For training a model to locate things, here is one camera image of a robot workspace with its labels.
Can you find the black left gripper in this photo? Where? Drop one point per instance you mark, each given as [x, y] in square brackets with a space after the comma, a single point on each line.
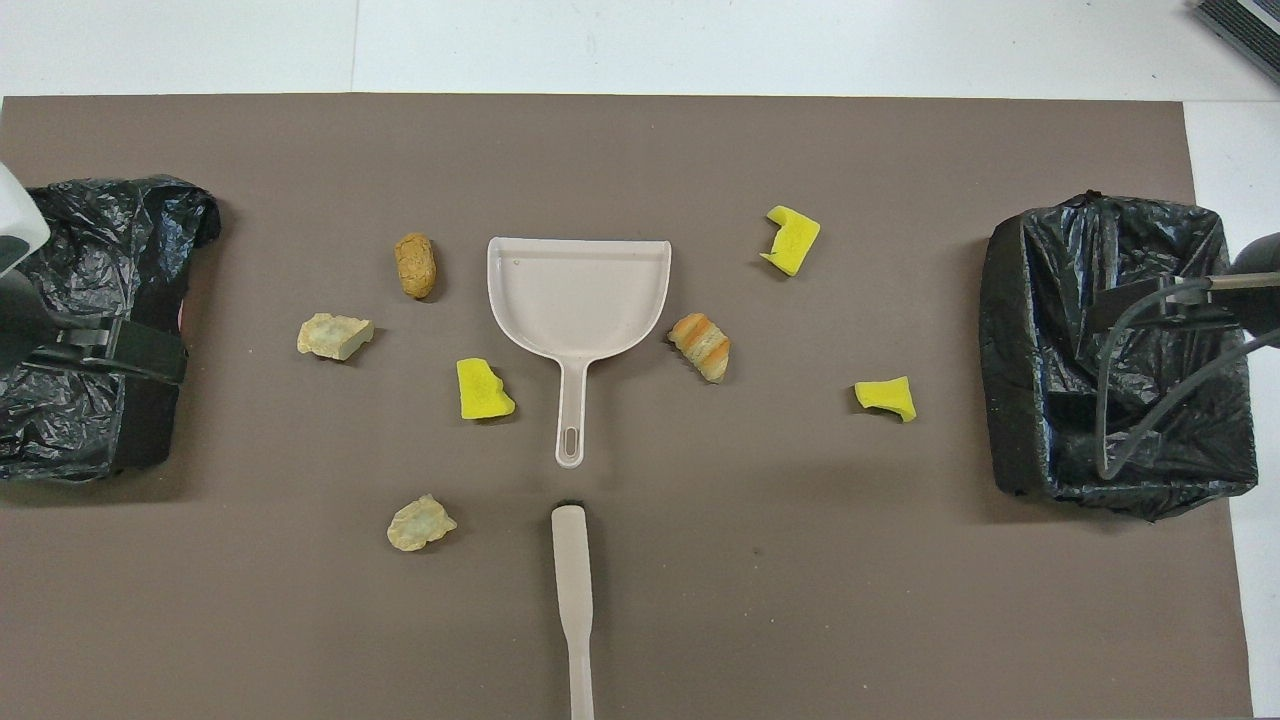
[20, 330]

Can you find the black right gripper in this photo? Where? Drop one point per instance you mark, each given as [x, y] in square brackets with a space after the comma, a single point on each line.
[1262, 315]

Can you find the pale bread chunk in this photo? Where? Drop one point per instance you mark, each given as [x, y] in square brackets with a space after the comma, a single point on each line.
[333, 336]

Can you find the brown fried nugget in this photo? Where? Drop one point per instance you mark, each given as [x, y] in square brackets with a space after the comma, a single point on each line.
[416, 266]

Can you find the pale toy dumpling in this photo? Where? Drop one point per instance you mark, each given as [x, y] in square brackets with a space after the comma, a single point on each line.
[420, 524]

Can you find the beige plastic dustpan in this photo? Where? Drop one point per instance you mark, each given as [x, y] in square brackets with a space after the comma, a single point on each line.
[575, 300]

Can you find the beige hand brush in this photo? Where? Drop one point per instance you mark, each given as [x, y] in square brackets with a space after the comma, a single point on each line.
[572, 570]

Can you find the black bag lined bin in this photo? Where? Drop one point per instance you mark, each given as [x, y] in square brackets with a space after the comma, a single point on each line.
[100, 250]
[1050, 300]

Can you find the small yellow sponge piece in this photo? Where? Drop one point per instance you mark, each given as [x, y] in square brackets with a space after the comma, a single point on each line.
[886, 397]

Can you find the dark grey ribbed device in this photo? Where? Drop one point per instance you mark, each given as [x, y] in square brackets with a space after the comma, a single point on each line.
[1245, 30]

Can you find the notched yellow sponge piece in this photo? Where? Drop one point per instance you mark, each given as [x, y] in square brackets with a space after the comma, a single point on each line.
[795, 243]

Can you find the striped toy croissant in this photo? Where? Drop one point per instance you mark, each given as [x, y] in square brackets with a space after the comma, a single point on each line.
[702, 348]

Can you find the brown table mat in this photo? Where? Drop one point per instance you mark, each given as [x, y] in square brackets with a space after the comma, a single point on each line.
[700, 150]

